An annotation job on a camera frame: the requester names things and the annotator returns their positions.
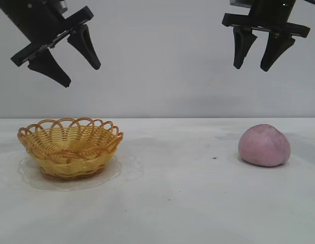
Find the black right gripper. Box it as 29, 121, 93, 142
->
222, 0, 311, 73

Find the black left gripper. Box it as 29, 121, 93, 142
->
0, 0, 102, 88

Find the yellow woven plastic basket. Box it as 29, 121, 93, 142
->
17, 117, 124, 180

